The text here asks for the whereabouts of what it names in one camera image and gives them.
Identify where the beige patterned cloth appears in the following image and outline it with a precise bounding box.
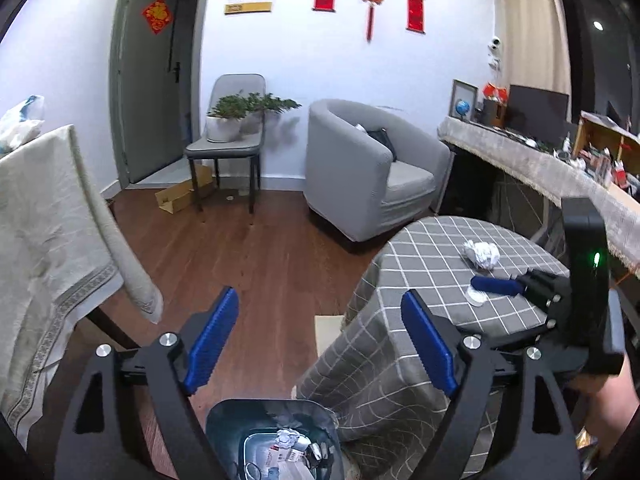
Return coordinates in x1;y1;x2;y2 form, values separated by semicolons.
0;124;165;448

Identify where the beige curtain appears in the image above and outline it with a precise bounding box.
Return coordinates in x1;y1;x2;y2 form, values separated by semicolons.
494;0;572;96

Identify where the red diamond door decoration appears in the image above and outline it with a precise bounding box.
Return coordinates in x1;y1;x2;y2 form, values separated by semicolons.
142;0;173;36

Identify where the small white paper ball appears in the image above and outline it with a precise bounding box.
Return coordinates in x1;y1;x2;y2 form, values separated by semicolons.
462;240;501;271

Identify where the flat cardboard box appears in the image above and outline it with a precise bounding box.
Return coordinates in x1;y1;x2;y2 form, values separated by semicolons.
155;162;213;215

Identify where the dark trash bin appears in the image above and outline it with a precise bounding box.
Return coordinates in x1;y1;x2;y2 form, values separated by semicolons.
205;399;346;480

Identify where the wooden desk organizer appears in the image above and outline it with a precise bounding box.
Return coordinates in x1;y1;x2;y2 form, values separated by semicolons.
572;110;640;192

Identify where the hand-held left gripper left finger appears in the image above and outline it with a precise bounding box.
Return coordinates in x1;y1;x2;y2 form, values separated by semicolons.
54;286;240;480

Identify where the grey checked tablecloth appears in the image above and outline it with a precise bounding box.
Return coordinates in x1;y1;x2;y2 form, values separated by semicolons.
295;215;571;480

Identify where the white plastic bag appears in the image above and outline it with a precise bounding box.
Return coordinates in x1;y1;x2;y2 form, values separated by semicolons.
0;95;46;156

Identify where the grey door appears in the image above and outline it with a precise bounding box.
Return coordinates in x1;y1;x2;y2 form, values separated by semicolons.
111;0;206;191

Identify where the grey dining chair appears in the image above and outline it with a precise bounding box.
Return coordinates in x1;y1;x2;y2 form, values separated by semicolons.
185;74;266;213

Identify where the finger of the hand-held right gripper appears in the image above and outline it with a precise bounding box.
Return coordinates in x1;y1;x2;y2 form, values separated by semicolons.
471;269;571;331

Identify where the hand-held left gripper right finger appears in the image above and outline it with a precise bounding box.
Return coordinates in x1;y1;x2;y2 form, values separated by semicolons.
401;289;583;480

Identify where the white cardboard packaging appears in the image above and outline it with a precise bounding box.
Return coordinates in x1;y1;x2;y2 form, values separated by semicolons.
267;447;311;480

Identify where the grey armchair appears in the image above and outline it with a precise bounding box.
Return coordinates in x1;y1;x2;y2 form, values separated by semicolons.
305;99;451;243

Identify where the black monitor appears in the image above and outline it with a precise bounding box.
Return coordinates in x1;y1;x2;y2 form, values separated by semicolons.
507;84;571;143

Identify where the beige fringed desk cloth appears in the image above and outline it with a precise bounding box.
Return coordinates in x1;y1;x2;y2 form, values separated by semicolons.
437;116;640;276

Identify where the cardboard sheet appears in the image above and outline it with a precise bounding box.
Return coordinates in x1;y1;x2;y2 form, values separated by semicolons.
314;314;346;361

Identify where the person's right hand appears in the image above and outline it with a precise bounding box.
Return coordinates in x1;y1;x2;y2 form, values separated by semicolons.
569;366;640;458

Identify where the brown wooden box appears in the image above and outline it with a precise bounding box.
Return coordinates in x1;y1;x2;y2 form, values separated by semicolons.
482;99;508;128

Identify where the potted plant white pot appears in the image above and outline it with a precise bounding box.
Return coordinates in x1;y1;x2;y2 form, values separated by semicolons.
206;95;251;143
240;92;302;136

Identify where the picture frame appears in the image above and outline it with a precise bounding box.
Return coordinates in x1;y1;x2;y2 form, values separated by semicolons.
450;79;478;122

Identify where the black handbag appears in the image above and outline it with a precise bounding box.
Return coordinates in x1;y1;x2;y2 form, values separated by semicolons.
365;129;397;162

